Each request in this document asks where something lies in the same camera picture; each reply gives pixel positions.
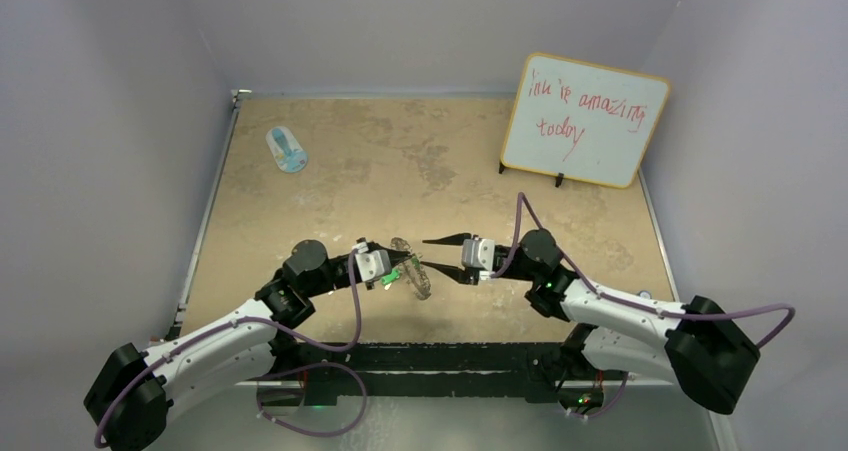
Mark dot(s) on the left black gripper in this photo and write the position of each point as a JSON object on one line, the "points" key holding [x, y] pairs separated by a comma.
{"points": [[396, 256]]}

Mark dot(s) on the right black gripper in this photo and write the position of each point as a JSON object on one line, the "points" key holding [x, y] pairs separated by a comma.
{"points": [[467, 277]]}

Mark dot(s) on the metal disc with keyrings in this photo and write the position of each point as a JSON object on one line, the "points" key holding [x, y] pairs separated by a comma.
{"points": [[417, 279]]}

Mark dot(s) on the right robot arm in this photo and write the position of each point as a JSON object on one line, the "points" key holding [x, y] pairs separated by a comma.
{"points": [[694, 345]]}

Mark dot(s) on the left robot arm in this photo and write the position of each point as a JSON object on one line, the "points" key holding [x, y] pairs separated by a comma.
{"points": [[138, 392]]}

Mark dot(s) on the black base beam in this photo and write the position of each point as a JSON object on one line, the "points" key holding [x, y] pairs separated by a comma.
{"points": [[538, 372]]}

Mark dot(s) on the blue white blister package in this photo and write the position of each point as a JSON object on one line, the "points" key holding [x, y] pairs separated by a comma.
{"points": [[288, 154]]}

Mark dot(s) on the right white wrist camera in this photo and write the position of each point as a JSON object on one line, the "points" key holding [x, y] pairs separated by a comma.
{"points": [[478, 254]]}

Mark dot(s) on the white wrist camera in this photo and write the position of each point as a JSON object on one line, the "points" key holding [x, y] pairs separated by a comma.
{"points": [[372, 261], [478, 254]]}

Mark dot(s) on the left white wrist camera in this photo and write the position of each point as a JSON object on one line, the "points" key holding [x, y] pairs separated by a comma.
{"points": [[372, 261]]}

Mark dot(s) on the whiteboard with yellow frame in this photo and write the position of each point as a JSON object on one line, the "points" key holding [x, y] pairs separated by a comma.
{"points": [[582, 121]]}

